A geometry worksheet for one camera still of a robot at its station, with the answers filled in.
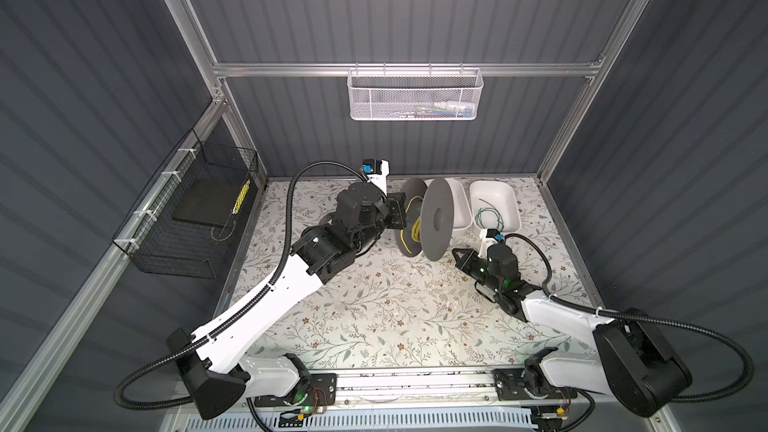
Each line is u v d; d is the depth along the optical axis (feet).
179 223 2.37
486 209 3.53
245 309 1.33
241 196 2.58
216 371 1.27
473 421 2.53
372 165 1.82
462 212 3.55
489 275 2.35
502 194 3.78
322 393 2.37
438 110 3.01
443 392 2.42
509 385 2.42
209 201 2.43
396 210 1.86
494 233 2.59
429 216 2.05
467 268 2.55
